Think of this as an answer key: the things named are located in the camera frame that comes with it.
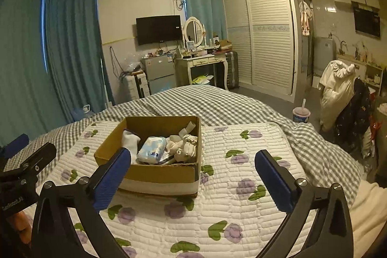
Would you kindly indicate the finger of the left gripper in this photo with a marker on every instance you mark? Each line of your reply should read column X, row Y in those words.
column 7, row 152
column 32, row 166

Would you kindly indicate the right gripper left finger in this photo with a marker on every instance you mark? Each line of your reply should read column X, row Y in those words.
column 54, row 234

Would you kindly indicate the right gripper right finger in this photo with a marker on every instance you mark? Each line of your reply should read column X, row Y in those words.
column 331, row 232

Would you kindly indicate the cream fluffy plush toy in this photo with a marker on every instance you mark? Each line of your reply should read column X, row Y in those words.
column 182, row 149

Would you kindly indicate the grey checked bed sheet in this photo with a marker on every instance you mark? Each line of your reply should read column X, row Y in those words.
column 323, row 162

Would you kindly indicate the teal window curtain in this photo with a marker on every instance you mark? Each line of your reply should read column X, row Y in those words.
column 52, row 65

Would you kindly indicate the white floral quilted mat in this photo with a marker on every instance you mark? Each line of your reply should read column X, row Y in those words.
column 233, row 214

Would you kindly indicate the blue tissue pack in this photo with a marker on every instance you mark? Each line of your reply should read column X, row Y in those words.
column 152, row 150

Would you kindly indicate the purple drink cup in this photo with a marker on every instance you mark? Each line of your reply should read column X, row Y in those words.
column 302, row 113

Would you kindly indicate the white suitcase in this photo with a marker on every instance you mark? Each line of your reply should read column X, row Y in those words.
column 136, row 85

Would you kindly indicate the brown cardboard box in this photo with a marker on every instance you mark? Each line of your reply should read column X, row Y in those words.
column 178, row 179

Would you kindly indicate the white jacket on chair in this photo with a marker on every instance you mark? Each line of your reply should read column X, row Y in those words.
column 337, row 83

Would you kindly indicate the grey mini fridge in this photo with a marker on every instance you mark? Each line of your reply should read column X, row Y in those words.
column 160, row 73

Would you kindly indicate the white dressing table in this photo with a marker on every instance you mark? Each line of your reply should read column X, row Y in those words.
column 183, row 68

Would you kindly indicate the grey washing machine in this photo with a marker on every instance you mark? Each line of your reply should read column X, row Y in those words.
column 324, row 52

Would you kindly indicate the dark suitcase by table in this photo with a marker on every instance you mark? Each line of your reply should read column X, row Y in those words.
column 233, row 70

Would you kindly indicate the white oval vanity mirror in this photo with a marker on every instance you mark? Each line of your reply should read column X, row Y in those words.
column 194, row 33

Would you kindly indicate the black range hood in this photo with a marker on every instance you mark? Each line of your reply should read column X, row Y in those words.
column 366, row 20

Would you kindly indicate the white louvred wardrobe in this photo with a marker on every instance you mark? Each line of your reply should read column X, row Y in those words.
column 266, row 35

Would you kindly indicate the teal curtain behind mirror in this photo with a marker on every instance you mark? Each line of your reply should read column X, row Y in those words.
column 204, row 4

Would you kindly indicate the black wall television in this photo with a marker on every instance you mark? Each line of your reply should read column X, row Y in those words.
column 158, row 29

